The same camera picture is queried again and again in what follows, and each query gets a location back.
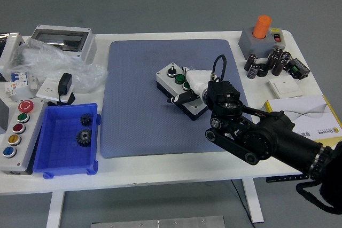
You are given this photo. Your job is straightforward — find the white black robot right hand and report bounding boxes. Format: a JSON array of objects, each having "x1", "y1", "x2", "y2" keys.
[{"x1": 166, "y1": 66, "x2": 214, "y2": 105}]

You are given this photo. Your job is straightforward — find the grey four-button control box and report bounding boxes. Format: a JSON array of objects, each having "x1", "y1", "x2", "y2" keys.
[{"x1": 156, "y1": 62, "x2": 209, "y2": 121}]

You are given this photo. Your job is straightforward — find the grey five-button control box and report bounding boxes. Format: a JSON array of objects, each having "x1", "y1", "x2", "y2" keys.
[{"x1": 0, "y1": 99, "x2": 48, "y2": 176}]

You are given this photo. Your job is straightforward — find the black capacitor with silver stripe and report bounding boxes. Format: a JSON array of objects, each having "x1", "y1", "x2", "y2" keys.
[{"x1": 247, "y1": 63, "x2": 260, "y2": 80}]

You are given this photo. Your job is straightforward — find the grey-blue padded mat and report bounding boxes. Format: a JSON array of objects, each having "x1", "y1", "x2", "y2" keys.
[{"x1": 100, "y1": 38, "x2": 257, "y2": 159}]

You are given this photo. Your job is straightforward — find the orange cylinder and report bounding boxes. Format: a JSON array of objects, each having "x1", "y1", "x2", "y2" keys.
[{"x1": 252, "y1": 14, "x2": 273, "y2": 39}]

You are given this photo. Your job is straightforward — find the black module with green terminals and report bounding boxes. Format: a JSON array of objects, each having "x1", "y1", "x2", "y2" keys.
[{"x1": 285, "y1": 57, "x2": 311, "y2": 80}]

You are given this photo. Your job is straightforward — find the white yellow cardboard box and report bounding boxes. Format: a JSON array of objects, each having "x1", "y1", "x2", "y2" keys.
[{"x1": 260, "y1": 95, "x2": 342, "y2": 148}]

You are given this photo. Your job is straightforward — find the small black gear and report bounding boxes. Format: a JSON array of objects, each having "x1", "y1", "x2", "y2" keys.
[{"x1": 80, "y1": 114, "x2": 94, "y2": 127}]

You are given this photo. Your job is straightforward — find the large black gear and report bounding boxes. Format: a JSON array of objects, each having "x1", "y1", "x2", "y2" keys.
[{"x1": 75, "y1": 129, "x2": 93, "y2": 148}]

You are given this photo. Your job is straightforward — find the black table control panel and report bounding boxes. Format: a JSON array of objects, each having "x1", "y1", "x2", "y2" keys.
[{"x1": 266, "y1": 175, "x2": 308, "y2": 183}]

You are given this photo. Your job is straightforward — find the white table leg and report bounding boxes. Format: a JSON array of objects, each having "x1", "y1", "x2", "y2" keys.
[
  {"x1": 45, "y1": 192, "x2": 66, "y2": 228},
  {"x1": 242, "y1": 178, "x2": 265, "y2": 223}
]

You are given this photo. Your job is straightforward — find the clear plastic bag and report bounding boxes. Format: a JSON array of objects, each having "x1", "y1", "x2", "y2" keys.
[{"x1": 4, "y1": 37, "x2": 108, "y2": 91}]

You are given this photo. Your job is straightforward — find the grey metal plate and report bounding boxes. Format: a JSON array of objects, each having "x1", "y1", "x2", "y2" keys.
[{"x1": 90, "y1": 215, "x2": 226, "y2": 228}]

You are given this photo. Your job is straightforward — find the blue plastic bin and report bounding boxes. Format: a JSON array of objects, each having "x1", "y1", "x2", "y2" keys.
[{"x1": 32, "y1": 102, "x2": 102, "y2": 180}]

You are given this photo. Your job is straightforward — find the white circuit breaker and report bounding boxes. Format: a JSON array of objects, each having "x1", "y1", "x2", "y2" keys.
[{"x1": 4, "y1": 70, "x2": 38, "y2": 97}]

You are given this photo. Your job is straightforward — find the grey switch box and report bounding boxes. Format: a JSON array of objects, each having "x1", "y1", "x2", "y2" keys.
[{"x1": 238, "y1": 26, "x2": 286, "y2": 60}]

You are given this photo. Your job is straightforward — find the white wall switch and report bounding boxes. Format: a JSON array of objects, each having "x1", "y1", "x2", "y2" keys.
[{"x1": 268, "y1": 75, "x2": 304, "y2": 98}]

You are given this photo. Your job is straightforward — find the grey enclosure with clear lid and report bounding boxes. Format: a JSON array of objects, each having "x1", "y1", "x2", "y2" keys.
[{"x1": 29, "y1": 24, "x2": 97, "y2": 65}]

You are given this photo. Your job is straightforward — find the black cable under table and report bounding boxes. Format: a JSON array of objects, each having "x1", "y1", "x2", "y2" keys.
[{"x1": 231, "y1": 179, "x2": 254, "y2": 223}]

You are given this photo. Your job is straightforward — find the black power adapter with cord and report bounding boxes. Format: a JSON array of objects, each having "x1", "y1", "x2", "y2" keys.
[{"x1": 47, "y1": 72, "x2": 76, "y2": 106}]

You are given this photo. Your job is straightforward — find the white wall socket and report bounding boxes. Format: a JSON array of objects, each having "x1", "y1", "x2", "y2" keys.
[{"x1": 36, "y1": 77, "x2": 77, "y2": 103}]

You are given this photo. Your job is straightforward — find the white electrical enclosure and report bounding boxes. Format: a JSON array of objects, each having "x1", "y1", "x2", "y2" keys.
[{"x1": 0, "y1": 32, "x2": 25, "y2": 82}]

